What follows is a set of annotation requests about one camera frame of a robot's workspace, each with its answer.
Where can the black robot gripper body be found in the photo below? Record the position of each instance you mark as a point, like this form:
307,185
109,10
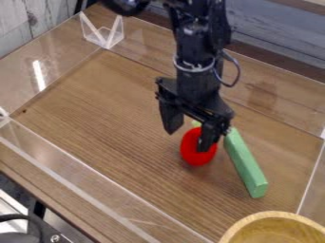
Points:
195,90

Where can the clear acrylic corner bracket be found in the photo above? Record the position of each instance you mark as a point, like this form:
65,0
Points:
104,37

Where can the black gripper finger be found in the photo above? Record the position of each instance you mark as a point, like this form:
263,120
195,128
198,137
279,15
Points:
172,116
211,131

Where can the wooden bowl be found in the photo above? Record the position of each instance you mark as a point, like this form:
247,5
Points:
274,227

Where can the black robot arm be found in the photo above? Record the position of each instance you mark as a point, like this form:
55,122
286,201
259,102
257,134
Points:
199,28

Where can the red plush strawberry toy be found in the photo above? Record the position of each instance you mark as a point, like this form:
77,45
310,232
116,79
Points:
192,157

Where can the black metal table clamp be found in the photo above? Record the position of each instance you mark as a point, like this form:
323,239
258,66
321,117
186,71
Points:
21,227

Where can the clear acrylic enclosure walls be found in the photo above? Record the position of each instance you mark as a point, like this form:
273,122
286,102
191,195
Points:
83,143

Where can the green rectangular block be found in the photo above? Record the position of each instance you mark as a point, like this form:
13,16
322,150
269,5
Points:
247,167

